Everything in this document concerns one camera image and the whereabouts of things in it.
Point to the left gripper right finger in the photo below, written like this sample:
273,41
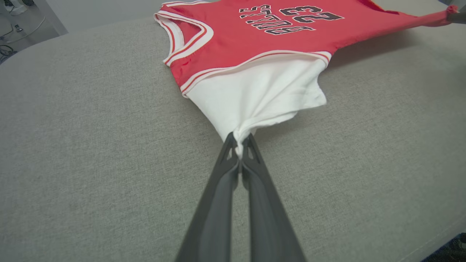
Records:
269,218

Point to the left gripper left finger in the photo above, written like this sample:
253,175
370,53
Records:
213,218

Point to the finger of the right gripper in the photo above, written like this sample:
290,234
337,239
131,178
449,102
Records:
458,17

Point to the red and white basketball jersey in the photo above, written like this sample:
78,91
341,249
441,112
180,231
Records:
255,43

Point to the grey partition panel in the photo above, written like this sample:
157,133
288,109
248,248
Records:
102,12

